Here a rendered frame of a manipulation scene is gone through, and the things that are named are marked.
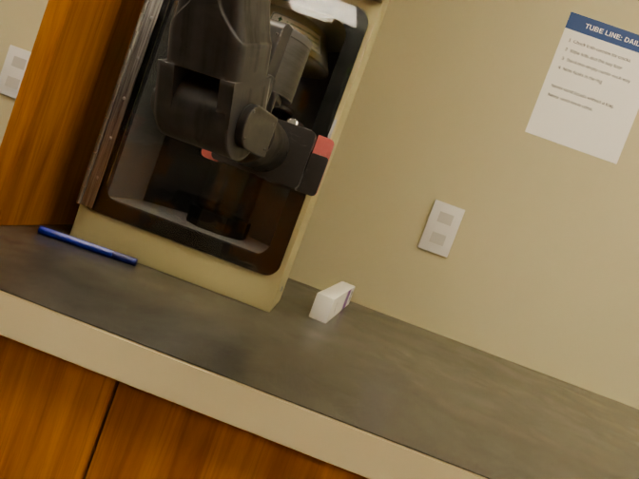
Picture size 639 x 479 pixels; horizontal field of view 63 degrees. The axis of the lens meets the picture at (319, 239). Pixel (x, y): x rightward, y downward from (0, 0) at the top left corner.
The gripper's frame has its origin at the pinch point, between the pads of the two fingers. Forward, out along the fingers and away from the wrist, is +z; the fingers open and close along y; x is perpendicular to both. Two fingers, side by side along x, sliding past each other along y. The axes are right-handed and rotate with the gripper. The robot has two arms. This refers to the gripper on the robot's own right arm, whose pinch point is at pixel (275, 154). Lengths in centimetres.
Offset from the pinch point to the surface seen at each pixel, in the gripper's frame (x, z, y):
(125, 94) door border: -1.1, 8.2, 24.9
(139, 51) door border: -7.5, 8.4, 25.0
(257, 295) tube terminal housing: 19.6, 9.1, -2.8
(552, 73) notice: -40, 53, -42
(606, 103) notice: -38, 53, -55
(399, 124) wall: -18, 53, -15
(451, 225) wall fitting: -1, 52, -33
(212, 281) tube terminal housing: 20.1, 9.1, 4.1
